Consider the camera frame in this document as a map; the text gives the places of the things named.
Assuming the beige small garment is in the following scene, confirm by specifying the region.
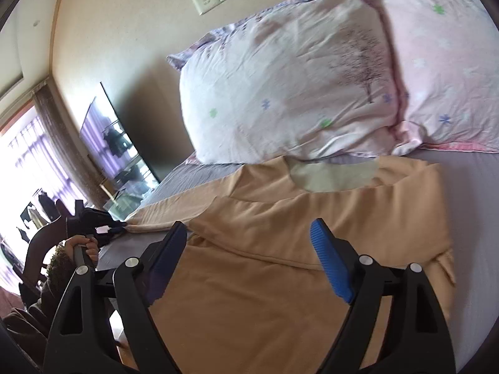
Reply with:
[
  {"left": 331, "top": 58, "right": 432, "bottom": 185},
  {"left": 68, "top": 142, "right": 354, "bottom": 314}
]
[{"left": 127, "top": 156, "right": 456, "bottom": 373}]

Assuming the left forearm brown sleeve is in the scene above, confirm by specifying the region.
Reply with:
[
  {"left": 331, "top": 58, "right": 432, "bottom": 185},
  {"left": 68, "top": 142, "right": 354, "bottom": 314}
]
[{"left": 2, "top": 240, "right": 75, "bottom": 368}]

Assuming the person's left hand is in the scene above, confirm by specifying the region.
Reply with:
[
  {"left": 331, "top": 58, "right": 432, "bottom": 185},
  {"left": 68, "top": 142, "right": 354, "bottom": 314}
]
[{"left": 63, "top": 235, "right": 99, "bottom": 267}]

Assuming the black flat television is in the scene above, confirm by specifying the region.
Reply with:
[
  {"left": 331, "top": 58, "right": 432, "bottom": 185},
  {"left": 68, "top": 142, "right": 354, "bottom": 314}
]
[{"left": 80, "top": 82, "right": 161, "bottom": 187}]

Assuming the brown window curtain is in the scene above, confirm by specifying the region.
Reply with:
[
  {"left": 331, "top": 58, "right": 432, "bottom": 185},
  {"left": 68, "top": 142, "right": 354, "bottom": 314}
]
[{"left": 33, "top": 77, "right": 107, "bottom": 209}]

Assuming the lavender bed sheet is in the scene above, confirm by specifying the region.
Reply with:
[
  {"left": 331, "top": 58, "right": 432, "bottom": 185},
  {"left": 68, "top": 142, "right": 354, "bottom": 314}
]
[{"left": 98, "top": 150, "right": 498, "bottom": 373}]

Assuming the white floral pillow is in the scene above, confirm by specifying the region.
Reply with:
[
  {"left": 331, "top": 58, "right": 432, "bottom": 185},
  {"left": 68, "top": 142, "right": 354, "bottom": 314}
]
[{"left": 168, "top": 0, "right": 398, "bottom": 164}]

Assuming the pink floral pillow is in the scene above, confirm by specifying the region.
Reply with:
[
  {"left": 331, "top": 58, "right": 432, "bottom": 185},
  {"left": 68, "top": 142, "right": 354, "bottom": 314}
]
[{"left": 367, "top": 0, "right": 498, "bottom": 156}]

